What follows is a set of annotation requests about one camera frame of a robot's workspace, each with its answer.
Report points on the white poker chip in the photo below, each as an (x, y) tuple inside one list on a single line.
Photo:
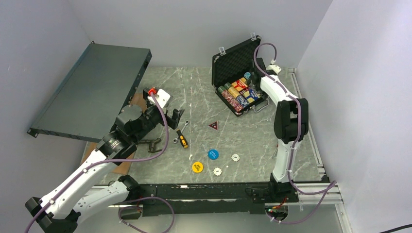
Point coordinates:
[(235, 157), (217, 171)]

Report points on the red black triangular button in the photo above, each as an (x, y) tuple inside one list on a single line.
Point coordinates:
[(214, 125)]

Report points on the blue round blind button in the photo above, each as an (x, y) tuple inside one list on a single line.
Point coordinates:
[(213, 154)]

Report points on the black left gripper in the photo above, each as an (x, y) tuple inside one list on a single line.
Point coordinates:
[(173, 122)]

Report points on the yellow black screwdriver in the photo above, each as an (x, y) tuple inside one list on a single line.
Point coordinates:
[(182, 139)]

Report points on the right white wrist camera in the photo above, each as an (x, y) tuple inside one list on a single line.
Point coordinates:
[(275, 68)]

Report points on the silver ratchet wrench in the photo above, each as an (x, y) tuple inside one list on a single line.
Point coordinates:
[(175, 140)]

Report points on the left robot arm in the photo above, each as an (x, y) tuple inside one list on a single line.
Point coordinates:
[(68, 205)]

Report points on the yellow round blind button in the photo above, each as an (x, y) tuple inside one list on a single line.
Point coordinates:
[(197, 167)]

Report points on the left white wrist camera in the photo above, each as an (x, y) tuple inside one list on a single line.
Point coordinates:
[(162, 97)]

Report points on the black clamp tool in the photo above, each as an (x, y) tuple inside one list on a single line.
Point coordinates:
[(152, 143)]

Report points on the black poker set case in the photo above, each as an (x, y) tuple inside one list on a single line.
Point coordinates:
[(230, 65)]

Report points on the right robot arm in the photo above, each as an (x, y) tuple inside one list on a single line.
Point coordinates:
[(290, 126)]

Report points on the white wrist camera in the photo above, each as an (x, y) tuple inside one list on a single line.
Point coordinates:
[(275, 68), (162, 97)]

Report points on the dark rack server chassis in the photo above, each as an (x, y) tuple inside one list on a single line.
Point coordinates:
[(86, 103)]

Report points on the blue playing card deck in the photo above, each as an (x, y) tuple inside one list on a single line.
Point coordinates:
[(250, 95)]

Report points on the red playing card deck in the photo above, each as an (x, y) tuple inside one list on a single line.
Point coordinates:
[(240, 84)]

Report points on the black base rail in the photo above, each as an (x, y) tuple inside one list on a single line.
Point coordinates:
[(202, 198)]

